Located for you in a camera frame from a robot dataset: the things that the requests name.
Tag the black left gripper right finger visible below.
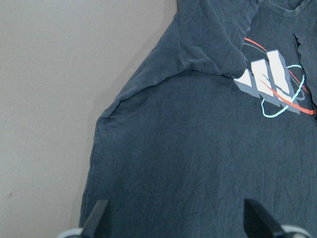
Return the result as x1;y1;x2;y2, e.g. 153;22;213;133
244;199;288;238

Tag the black t-shirt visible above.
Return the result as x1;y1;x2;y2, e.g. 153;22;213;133
80;0;317;238

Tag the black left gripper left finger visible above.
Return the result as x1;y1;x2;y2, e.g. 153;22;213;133
80;200;109;238

